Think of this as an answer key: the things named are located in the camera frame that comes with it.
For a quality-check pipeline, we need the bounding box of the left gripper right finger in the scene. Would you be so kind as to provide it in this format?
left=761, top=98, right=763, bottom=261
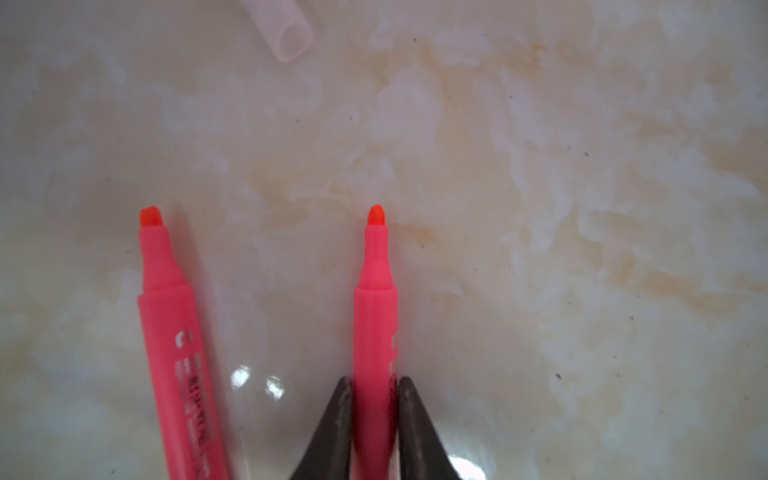
left=397, top=377, right=460, bottom=480

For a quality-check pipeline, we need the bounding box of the translucent pen cap left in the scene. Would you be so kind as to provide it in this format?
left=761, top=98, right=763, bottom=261
left=241, top=0, right=315, bottom=63

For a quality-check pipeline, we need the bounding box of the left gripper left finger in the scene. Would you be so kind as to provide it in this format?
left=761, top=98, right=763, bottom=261
left=289, top=377, right=353, bottom=480

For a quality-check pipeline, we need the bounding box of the pink marker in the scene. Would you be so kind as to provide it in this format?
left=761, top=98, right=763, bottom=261
left=138, top=206, right=229, bottom=479
left=353, top=205, right=398, bottom=479

